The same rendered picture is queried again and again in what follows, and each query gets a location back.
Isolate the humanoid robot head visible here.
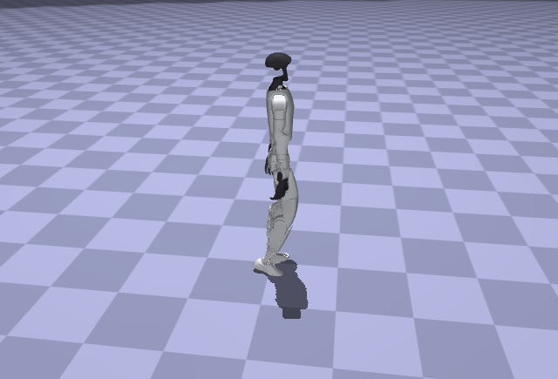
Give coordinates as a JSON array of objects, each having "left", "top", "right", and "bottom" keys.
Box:
[{"left": 265, "top": 52, "right": 291, "bottom": 91}]

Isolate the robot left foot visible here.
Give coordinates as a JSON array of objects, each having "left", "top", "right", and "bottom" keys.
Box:
[{"left": 262, "top": 253, "right": 289, "bottom": 264}]

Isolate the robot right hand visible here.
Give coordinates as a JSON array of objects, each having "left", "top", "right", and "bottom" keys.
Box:
[{"left": 270, "top": 172, "right": 289, "bottom": 200}]

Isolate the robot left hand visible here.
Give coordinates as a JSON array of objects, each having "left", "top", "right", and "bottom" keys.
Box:
[{"left": 265, "top": 144, "right": 273, "bottom": 175}]

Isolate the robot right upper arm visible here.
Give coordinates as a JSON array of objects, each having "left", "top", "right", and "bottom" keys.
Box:
[{"left": 271, "top": 94, "right": 288, "bottom": 143}]

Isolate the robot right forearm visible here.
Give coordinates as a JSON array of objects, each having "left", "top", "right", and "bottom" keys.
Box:
[{"left": 275, "top": 135, "right": 289, "bottom": 179}]

